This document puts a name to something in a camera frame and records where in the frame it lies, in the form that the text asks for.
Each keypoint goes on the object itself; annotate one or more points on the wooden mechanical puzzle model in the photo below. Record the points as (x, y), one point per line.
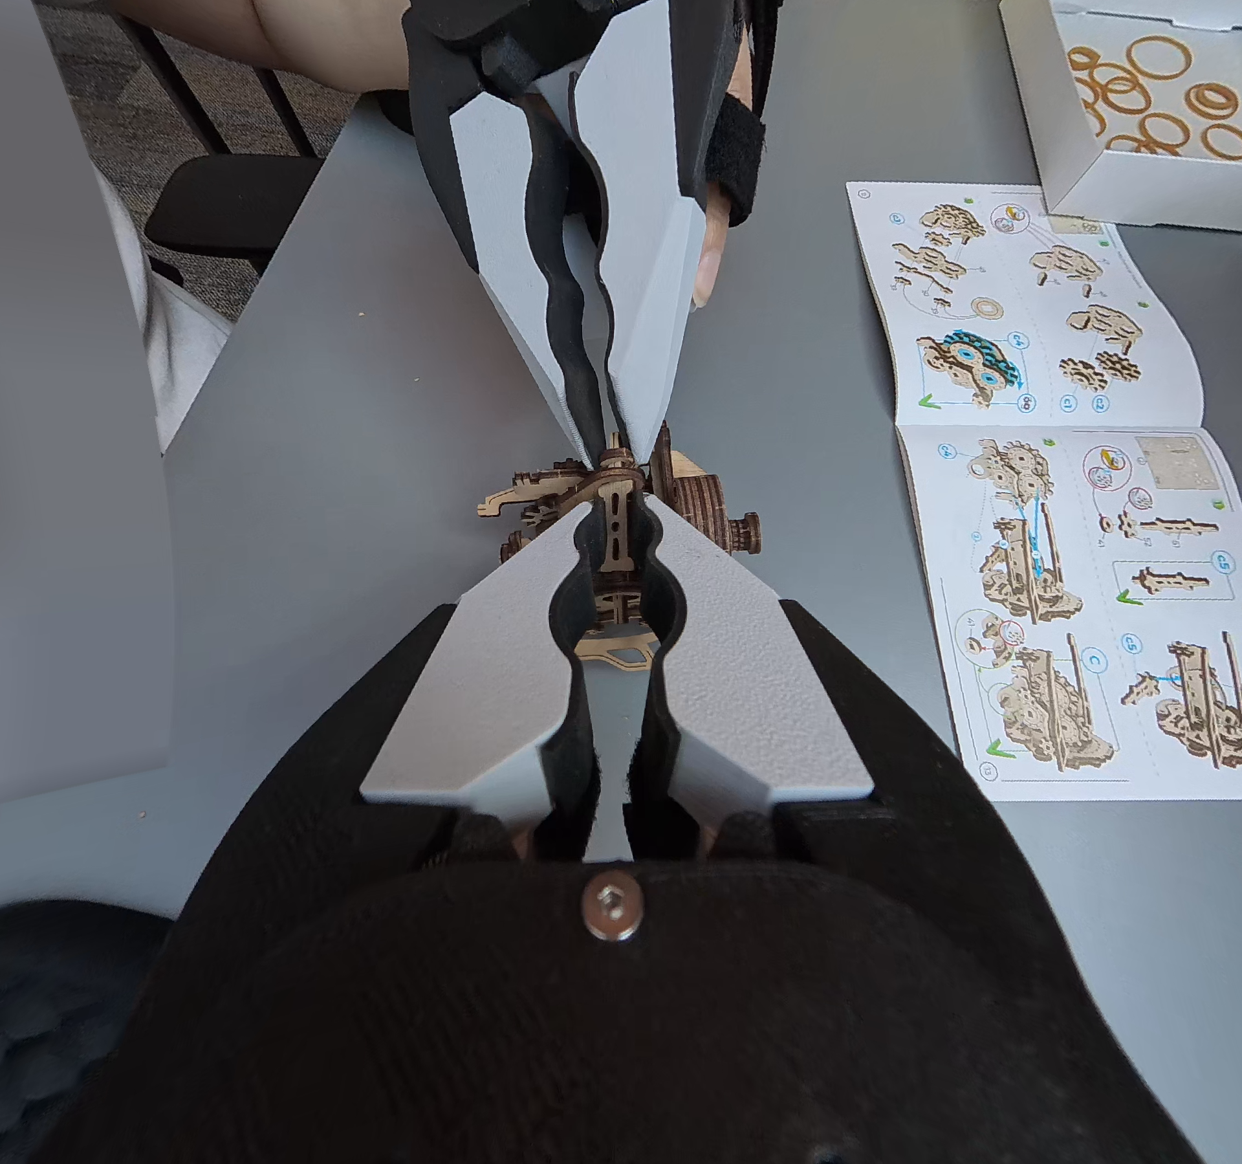
(699, 495)

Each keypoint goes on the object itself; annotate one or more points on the assembly instruction booklet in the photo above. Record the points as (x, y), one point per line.
(1067, 396)

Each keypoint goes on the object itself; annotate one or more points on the pile of wooden rings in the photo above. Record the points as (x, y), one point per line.
(1115, 86)

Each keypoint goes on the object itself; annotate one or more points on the grey desk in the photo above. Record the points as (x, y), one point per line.
(338, 407)

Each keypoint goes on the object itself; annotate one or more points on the person's left hand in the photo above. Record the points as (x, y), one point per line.
(709, 257)

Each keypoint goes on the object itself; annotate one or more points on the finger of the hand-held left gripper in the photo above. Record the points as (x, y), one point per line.
(649, 242)
(494, 212)

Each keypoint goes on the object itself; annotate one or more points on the small wooden wheel part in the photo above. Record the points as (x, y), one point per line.
(621, 460)

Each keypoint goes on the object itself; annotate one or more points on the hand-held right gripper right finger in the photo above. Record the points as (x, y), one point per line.
(756, 698)

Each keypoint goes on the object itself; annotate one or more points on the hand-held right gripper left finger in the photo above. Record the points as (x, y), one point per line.
(476, 698)

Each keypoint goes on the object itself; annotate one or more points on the white cardboard box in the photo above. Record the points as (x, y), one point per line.
(1145, 194)

